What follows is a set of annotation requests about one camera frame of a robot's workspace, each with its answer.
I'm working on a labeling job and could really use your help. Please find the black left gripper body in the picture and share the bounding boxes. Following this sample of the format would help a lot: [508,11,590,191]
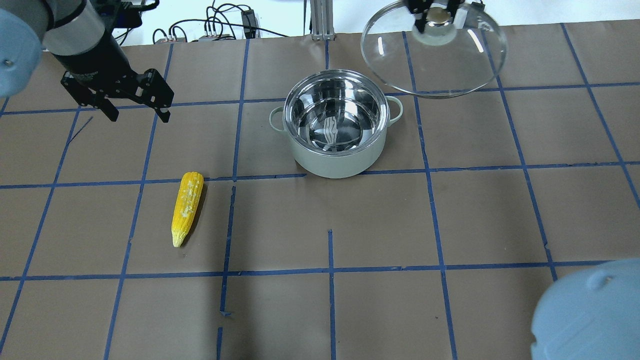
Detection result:
[60,49,175,110]

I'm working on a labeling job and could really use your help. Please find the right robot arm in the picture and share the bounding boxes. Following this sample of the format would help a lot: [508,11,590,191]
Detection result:
[409,20,639,360]

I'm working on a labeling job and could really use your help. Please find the aluminium frame post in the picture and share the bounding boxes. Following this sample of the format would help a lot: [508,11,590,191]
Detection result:
[310,0,336,41]

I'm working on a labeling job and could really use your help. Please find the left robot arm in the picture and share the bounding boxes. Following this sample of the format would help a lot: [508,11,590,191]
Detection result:
[0,0,175,123]

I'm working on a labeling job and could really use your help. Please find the glass pot lid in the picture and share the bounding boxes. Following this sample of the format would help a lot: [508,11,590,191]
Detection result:
[359,0,509,100]

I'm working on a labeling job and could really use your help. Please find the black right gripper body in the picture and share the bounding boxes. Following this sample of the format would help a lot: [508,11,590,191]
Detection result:
[406,0,466,14]

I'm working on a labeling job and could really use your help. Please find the pale green steel pot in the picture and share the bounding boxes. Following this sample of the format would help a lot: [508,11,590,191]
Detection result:
[269,69,404,179]

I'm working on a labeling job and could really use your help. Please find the yellow corn cob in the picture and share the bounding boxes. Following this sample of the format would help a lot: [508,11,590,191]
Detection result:
[170,171,204,248]

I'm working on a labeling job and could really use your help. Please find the black cable bundle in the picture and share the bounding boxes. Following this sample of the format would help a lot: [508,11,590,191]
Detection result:
[112,0,291,45]

